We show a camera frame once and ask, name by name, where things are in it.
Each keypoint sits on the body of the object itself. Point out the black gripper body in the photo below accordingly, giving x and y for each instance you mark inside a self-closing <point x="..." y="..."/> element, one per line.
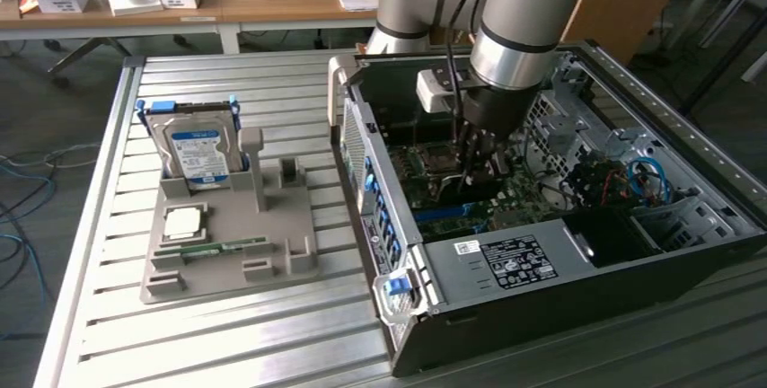
<point x="498" y="109"/>

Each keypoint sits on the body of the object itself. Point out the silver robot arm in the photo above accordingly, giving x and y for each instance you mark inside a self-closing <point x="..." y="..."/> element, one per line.
<point x="528" y="11"/>

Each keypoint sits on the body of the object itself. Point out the metal CPU socket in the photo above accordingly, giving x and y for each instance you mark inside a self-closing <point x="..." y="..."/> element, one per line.
<point x="434" y="159"/>

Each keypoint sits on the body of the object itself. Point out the green motherboard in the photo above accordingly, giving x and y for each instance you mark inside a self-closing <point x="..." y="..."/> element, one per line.
<point x="528" y="190"/>

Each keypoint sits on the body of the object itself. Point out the long expansion slot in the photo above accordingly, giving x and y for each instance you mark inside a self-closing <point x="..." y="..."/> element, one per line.
<point x="441" y="215"/>

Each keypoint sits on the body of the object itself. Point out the grey card retention latch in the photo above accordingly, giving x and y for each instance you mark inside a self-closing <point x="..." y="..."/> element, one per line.
<point x="337" y="91"/>

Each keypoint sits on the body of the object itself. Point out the grey power supply unit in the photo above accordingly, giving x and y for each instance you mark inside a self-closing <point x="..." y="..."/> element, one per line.
<point x="456" y="271"/>

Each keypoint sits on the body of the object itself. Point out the blue plastic latch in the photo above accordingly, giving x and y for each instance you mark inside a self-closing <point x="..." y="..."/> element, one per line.
<point x="396" y="287"/>

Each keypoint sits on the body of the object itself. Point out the wooden cabinet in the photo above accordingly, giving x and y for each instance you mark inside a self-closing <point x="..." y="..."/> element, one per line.
<point x="648" y="2"/>

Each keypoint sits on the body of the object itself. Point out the metal disk bay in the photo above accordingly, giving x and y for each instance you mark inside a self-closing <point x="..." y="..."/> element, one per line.
<point x="689" y="222"/>

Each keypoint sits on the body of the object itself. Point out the black open PC case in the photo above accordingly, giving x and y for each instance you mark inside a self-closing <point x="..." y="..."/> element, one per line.
<point x="540" y="316"/>

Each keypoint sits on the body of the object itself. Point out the wooden top desk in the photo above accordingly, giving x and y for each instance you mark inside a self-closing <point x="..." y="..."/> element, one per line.
<point x="288" y="6"/>
<point x="121" y="22"/>

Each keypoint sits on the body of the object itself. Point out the grey parts rack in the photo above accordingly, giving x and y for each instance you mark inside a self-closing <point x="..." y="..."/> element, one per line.
<point x="234" y="235"/>

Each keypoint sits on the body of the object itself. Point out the white table leg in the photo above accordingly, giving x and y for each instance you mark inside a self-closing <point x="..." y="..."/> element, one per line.
<point x="757" y="69"/>

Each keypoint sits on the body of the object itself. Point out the hard disk with blue rails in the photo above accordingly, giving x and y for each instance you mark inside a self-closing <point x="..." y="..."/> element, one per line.
<point x="193" y="150"/>

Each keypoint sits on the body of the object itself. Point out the green RAM stick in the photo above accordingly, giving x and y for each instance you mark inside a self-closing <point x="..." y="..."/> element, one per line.
<point x="210" y="247"/>

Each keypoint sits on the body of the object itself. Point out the silver CPU chip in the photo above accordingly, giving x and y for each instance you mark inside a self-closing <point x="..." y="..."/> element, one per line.
<point x="184" y="225"/>

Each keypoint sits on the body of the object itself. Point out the black chair base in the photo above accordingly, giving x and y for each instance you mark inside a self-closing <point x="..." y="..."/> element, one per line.
<point x="77" y="55"/>

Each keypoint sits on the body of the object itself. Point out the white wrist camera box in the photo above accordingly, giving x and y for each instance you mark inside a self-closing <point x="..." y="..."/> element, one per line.
<point x="433" y="91"/>

